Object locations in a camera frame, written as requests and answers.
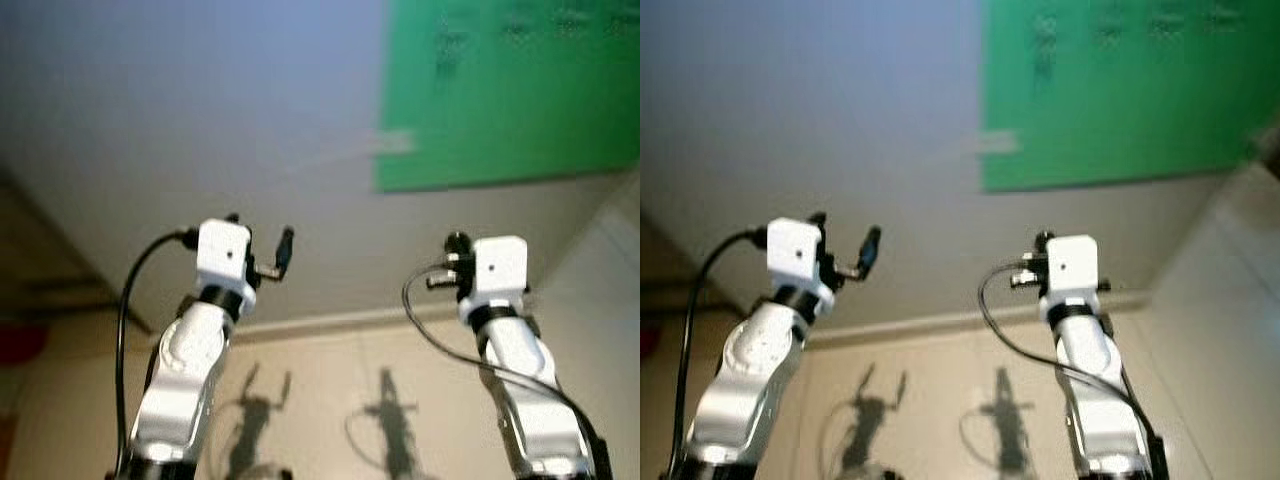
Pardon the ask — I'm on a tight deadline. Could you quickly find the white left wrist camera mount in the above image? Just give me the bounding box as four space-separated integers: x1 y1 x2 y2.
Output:
765 218 836 313
195 219 253 291

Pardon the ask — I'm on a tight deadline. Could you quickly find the red object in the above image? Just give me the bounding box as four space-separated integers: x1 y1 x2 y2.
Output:
0 322 46 366

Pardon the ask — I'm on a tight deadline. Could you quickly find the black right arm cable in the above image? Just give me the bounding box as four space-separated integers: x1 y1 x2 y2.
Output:
978 258 1161 441
402 258 601 451

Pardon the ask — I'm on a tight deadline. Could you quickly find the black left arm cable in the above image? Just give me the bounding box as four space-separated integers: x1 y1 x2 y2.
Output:
115 228 201 471
678 227 771 471

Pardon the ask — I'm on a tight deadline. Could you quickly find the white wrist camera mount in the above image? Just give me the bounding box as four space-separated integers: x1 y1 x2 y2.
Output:
1035 235 1101 323
195 219 253 291
765 218 836 313
458 236 531 323

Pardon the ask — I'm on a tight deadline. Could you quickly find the green wall board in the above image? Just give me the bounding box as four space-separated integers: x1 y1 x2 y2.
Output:
980 0 1280 194
373 0 641 194

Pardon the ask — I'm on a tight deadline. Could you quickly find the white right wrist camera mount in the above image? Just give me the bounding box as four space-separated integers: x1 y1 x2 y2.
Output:
1035 235 1101 323
458 236 531 323

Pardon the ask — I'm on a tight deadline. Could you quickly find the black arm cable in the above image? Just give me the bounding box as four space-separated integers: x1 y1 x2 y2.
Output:
978 258 1161 441
115 228 201 471
678 227 771 471
402 258 601 451

